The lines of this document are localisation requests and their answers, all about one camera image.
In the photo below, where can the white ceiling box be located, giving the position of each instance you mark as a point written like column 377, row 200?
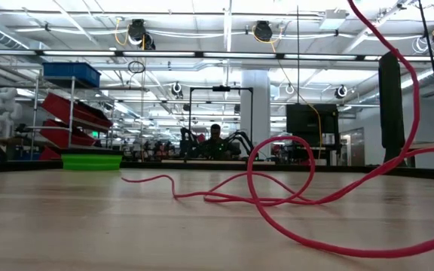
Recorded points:
column 334, row 20

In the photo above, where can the blue plastic storage bin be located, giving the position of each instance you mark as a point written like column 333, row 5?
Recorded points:
column 70, row 71

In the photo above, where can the black monitor cabinet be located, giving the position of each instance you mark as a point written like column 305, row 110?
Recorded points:
column 307, row 120

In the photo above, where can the person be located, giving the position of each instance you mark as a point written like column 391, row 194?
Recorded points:
column 216, row 145

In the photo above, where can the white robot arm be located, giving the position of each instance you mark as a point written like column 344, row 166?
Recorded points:
column 4, row 109

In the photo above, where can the wooden table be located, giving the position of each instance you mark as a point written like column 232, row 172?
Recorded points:
column 431, row 145

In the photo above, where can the tall black panel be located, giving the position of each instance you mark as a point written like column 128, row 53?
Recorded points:
column 390, row 113

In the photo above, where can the white square pillar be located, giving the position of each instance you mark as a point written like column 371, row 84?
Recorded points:
column 256, row 98

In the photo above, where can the long ceiling light strip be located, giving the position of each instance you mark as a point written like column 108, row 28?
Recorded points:
column 156, row 53

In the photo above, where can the green exit sign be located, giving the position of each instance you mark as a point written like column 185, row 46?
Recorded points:
column 95, row 133

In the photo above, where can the black background robot arm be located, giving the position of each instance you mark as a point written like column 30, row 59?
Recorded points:
column 243, row 136
column 187, row 135

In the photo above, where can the black aluminium table frame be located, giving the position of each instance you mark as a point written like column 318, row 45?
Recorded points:
column 13, row 165

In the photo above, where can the black gantry stand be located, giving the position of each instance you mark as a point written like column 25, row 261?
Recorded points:
column 220, row 88

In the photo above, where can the red plastic storage bin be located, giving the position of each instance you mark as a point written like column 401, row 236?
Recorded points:
column 49, row 154
column 58, row 135
column 62, row 107

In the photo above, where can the green square plastic bin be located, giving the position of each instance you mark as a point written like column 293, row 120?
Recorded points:
column 89, row 162

